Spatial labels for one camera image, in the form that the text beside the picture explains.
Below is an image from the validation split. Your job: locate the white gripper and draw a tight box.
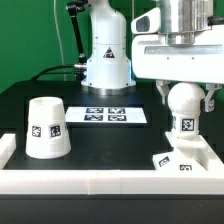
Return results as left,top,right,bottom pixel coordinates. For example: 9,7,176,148
132,27,224,112

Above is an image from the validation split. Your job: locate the white lamp bulb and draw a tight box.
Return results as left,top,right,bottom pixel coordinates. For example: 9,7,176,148
168,82,205,138

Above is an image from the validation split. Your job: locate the white lamp base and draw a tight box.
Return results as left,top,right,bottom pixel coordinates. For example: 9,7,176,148
151,131,213,172

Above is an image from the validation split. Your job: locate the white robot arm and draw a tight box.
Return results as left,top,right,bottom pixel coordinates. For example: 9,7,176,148
84,0,224,112

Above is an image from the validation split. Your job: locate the white lamp shade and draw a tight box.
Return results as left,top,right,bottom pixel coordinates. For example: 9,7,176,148
26,97,71,159

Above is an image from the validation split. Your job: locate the white marker sheet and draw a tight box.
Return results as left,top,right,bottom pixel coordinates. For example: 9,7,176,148
65,107,146,124

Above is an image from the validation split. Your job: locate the white U-shaped fence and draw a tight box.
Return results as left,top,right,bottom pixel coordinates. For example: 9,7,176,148
0,134,224,195

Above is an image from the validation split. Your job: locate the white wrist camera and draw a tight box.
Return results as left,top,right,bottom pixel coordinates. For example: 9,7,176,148
131,7,161,34

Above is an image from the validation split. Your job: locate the black cable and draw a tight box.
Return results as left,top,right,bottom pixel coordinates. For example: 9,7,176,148
30,63,88,82

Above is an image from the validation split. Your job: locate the white cable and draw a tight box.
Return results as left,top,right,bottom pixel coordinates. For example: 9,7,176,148
53,0,66,67

